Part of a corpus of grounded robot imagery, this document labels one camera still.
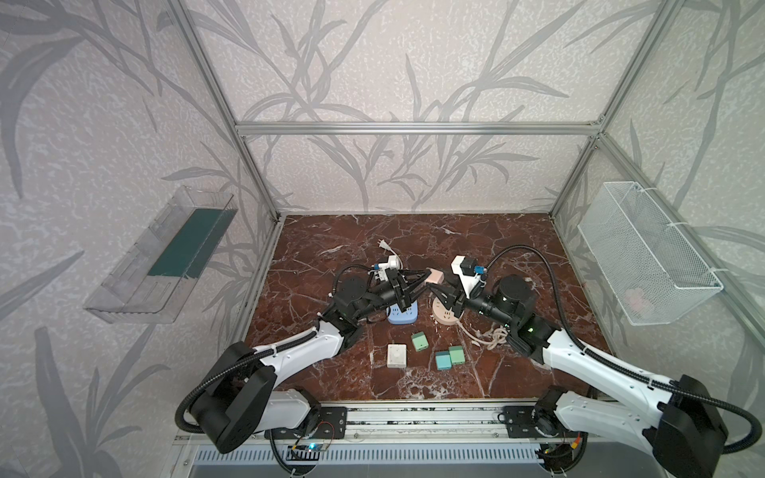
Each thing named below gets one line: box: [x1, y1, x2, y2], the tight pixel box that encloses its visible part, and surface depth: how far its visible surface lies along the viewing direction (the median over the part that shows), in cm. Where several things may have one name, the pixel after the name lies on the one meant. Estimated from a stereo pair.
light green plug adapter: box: [411, 330, 430, 353], surface depth 88 cm
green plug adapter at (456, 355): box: [448, 345, 466, 365], surface depth 85 cm
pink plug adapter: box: [425, 266, 445, 284], surface depth 70 cm
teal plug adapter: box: [435, 350, 453, 371], surface depth 84 cm
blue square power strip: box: [387, 300, 419, 325], surface depth 93 cm
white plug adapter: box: [386, 343, 408, 369], surface depth 84 cm
